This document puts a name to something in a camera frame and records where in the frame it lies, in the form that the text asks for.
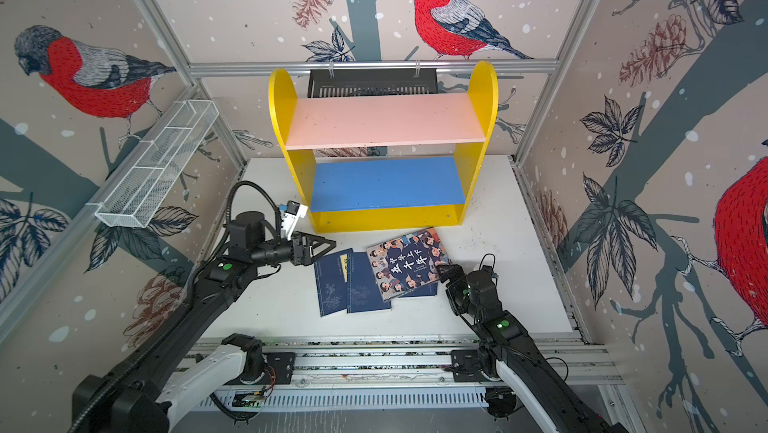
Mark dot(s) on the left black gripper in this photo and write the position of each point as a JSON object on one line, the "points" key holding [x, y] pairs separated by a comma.
{"points": [[303, 255]]}

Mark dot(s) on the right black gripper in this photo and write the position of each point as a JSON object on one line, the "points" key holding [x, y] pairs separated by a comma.
{"points": [[454, 285]]}

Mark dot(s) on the illustrated colourful cover book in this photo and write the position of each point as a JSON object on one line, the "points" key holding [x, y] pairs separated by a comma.
{"points": [[407, 262]]}

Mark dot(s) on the navy blue book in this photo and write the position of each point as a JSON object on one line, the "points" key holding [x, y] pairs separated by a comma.
{"points": [[331, 273], [363, 292], [426, 290]]}

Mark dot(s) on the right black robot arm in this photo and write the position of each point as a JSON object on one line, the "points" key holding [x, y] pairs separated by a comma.
{"points": [[506, 352]]}

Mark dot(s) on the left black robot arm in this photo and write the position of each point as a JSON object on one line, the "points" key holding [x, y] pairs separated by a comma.
{"points": [[128, 398]]}

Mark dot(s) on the yellow shelf with coloured boards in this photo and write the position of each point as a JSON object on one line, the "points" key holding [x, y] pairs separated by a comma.
{"points": [[353, 195]]}

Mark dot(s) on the black round connector underneath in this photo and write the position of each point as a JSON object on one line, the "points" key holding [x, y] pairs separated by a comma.
{"points": [[502, 402]]}

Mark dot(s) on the small green circuit board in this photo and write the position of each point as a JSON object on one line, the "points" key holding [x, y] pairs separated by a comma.
{"points": [[250, 400]]}

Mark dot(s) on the black slotted vent panel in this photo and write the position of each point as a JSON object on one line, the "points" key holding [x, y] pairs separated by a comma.
{"points": [[371, 82]]}

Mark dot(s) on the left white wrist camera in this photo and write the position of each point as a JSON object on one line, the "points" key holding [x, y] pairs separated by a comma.
{"points": [[290, 214]]}

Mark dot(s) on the aluminium mounting rail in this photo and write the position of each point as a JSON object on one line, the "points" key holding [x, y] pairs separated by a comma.
{"points": [[406, 361]]}

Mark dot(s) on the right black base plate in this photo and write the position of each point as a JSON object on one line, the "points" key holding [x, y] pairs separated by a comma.
{"points": [[472, 365]]}

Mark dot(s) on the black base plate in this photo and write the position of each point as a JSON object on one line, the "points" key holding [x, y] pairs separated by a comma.
{"points": [[472, 365], [275, 368]]}

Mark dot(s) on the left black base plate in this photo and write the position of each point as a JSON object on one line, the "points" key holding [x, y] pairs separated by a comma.
{"points": [[275, 368]]}

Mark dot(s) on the white wire mesh basket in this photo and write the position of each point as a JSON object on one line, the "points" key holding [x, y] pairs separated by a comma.
{"points": [[141, 190]]}

